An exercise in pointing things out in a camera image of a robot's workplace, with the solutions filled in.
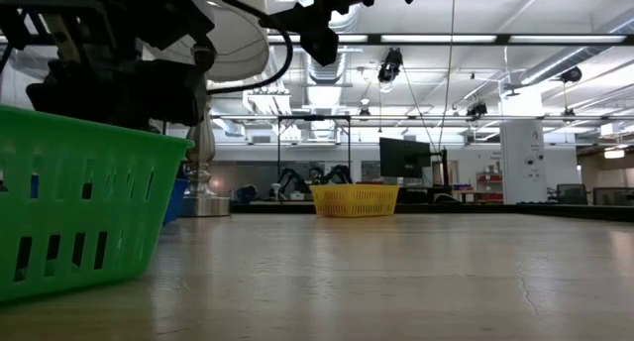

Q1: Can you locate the blue plastic basket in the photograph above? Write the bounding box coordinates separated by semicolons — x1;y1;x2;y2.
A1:
161;176;191;226

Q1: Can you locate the black aluminium table frame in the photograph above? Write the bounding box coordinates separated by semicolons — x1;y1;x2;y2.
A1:
230;200;634;224

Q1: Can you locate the black ceiling-hung camera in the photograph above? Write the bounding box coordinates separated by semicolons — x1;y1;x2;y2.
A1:
376;47;405;84

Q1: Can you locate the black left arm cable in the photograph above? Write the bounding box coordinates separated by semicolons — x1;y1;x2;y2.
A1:
196;0;294;95

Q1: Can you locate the black computer monitor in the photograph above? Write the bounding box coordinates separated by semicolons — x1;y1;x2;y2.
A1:
378;137;433;179

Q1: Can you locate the green plastic basket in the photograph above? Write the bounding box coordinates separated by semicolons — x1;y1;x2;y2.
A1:
0;104;196;303

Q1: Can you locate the silver ceiling air duct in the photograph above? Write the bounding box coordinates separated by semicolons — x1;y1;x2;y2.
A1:
519;8;634;87

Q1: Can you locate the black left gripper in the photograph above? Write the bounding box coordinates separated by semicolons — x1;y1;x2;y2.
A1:
25;57;209;130

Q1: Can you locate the black overhead crossbar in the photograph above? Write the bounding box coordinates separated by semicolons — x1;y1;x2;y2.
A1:
266;32;634;48

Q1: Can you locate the yellow plastic basket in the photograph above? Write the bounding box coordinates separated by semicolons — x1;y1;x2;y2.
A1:
310;182;401;219

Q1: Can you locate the white square pillar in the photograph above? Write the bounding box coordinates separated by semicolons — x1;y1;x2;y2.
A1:
499;120;547;205

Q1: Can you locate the black background rig frame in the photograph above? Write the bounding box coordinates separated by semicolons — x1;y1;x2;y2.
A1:
275;114;353;183

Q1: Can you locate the red storage shelf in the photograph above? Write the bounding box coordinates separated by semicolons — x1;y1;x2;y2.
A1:
475;168;504;203

